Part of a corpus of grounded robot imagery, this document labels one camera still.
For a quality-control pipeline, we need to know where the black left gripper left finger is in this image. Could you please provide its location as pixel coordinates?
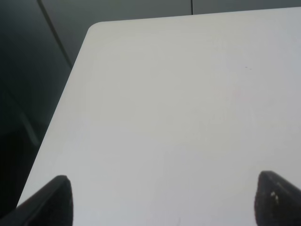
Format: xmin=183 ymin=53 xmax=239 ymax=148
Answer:
xmin=0 ymin=175 xmax=73 ymax=226

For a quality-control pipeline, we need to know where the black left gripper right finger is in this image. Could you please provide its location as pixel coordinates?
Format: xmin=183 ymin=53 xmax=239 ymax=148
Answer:
xmin=254 ymin=171 xmax=301 ymax=226

